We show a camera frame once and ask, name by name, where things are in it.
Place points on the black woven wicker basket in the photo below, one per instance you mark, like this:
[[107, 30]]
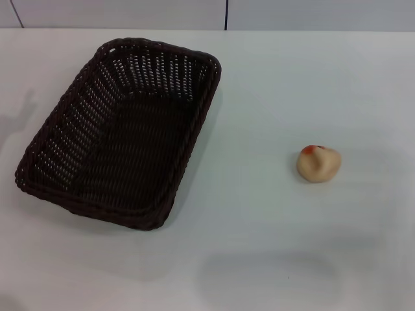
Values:
[[123, 139]]

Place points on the beige bun with red spot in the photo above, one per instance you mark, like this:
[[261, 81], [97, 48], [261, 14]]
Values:
[[319, 165]]

